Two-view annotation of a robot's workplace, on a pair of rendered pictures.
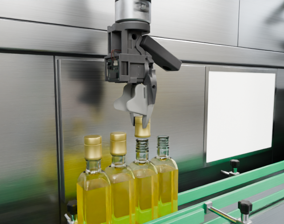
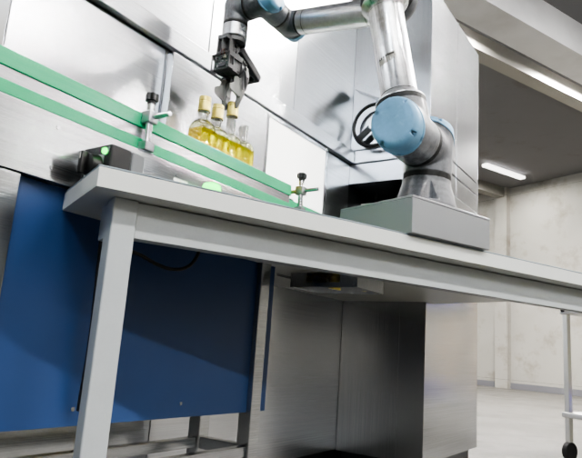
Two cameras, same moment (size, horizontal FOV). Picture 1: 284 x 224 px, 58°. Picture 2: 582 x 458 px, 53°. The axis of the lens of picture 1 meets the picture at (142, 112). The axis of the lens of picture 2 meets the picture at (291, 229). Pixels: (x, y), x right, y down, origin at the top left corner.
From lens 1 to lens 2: 1.33 m
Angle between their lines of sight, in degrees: 28
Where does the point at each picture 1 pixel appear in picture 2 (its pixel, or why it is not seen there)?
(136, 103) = (235, 86)
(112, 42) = (222, 44)
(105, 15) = (200, 38)
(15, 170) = not seen: hidden behind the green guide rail
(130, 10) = (236, 28)
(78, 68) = (184, 64)
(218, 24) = (278, 84)
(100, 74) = (195, 76)
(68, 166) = not seen: hidden behind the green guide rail
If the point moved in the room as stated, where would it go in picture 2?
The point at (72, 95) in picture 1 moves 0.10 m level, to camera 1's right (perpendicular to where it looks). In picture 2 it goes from (177, 81) to (211, 89)
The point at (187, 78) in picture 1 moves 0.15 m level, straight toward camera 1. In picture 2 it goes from (253, 113) to (260, 95)
